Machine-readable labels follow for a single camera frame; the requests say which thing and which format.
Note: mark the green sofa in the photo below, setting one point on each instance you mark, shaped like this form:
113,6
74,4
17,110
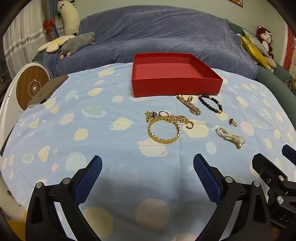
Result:
272,81

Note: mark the grey plush toy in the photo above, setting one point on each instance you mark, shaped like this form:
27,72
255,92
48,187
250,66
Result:
76,42

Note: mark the red monkey plush toy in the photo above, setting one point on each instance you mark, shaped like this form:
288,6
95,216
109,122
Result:
266,38

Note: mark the gold bangle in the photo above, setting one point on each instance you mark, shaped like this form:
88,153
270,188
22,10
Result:
164,141

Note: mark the round wood and white board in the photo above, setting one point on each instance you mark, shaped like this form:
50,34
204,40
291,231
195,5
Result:
32,88

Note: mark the blue curtain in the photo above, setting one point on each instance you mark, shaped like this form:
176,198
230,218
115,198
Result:
52,11

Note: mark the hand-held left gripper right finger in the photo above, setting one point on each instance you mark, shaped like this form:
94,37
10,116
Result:
204,173

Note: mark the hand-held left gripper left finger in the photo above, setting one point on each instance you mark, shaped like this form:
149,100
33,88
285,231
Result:
91,172

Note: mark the cream long plush toy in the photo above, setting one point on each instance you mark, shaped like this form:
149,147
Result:
69,18

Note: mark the red wall decoration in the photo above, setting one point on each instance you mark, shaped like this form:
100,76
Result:
290,48

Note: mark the white curtain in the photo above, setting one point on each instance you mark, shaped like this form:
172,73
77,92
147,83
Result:
20,41

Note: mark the blue covered sofa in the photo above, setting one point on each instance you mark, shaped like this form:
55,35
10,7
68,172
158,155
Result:
150,30

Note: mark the cream plush cushion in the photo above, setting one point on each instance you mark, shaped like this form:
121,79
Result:
270,63

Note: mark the grey patterned pillow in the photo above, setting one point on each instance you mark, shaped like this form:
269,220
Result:
254,39

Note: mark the yellow pillow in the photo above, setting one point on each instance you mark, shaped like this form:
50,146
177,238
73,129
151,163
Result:
252,49

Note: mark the red bow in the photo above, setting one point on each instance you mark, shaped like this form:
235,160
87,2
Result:
49,24

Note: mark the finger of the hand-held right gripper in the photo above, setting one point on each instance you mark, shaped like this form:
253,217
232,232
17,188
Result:
290,153
266,168

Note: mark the flower shaped cushion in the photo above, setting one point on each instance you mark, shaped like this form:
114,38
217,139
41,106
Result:
54,44

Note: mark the red cardboard box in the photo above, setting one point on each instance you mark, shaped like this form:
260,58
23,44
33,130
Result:
171,85

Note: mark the framed picture with orange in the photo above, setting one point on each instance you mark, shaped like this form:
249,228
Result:
237,2

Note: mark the small gold earring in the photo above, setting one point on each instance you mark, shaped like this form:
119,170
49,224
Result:
190,98

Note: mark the gold hoop earring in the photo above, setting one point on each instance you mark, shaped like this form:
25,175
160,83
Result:
191,126

